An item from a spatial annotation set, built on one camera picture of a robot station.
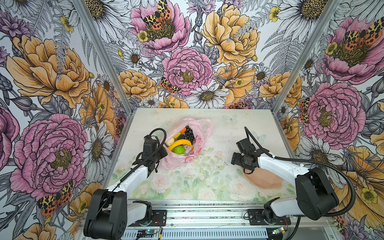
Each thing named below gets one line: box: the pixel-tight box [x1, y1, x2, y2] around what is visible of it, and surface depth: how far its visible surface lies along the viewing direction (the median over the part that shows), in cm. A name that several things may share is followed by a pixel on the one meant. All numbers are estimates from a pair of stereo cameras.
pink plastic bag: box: [159, 117, 213, 170], surface depth 96 cm
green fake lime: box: [173, 145, 186, 155], surface depth 94 cm
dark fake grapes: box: [184, 125, 195, 145], surface depth 104 cm
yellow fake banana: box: [168, 139, 193, 151], surface depth 99 cm
